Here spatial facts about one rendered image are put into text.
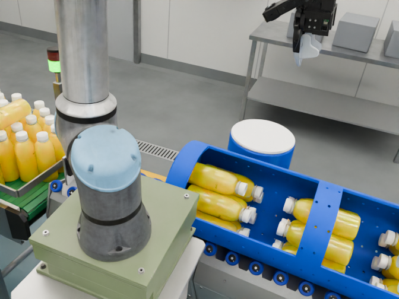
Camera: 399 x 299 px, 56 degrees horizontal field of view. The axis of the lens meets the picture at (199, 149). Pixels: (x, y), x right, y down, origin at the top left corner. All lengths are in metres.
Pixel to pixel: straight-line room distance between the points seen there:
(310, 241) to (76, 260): 0.57
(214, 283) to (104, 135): 0.71
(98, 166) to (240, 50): 4.01
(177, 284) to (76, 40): 0.54
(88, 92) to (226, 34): 3.91
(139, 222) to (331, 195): 0.54
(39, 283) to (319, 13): 0.84
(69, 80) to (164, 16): 4.13
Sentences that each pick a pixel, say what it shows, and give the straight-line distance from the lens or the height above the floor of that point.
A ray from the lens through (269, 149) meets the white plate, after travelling 1.56.
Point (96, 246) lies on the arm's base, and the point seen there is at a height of 1.29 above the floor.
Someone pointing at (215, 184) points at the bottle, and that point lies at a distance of 1.11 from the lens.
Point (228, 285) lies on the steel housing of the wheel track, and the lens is 1.24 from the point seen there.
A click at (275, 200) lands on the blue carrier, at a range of 1.29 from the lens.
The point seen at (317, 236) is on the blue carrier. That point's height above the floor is 1.17.
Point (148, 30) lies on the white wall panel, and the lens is 4.96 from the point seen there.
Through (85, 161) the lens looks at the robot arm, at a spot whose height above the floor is 1.48.
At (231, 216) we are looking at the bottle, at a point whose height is 1.10.
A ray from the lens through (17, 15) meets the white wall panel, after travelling 6.21.
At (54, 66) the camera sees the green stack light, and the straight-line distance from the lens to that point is 1.82.
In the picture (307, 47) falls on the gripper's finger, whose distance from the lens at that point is 0.97.
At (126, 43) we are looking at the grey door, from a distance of 5.12.
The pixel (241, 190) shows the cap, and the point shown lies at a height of 1.16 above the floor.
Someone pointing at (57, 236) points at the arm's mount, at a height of 1.26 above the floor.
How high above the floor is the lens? 1.85
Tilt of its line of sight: 33 degrees down
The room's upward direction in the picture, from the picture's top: 6 degrees clockwise
